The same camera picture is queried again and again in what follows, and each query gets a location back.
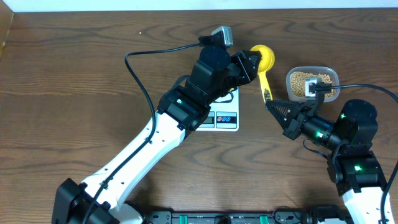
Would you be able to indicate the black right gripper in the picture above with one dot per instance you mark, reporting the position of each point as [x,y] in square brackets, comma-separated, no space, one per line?
[293,129]

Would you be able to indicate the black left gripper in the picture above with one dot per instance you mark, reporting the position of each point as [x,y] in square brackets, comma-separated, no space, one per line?
[240,74]

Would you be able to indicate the yellow measuring scoop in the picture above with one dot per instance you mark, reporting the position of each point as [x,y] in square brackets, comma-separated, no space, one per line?
[266,63]

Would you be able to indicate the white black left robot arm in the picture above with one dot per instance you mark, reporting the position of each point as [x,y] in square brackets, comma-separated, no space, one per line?
[101,197]

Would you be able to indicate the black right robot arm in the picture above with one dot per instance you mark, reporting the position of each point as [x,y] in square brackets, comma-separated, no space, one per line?
[351,164]

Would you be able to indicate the white digital kitchen scale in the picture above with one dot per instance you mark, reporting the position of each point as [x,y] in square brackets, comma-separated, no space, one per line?
[224,114]

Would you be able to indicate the clear container of soybeans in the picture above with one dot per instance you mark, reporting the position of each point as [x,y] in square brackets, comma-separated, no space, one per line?
[300,79]

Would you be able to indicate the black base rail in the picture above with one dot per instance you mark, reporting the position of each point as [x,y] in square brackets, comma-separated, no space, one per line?
[325,214]

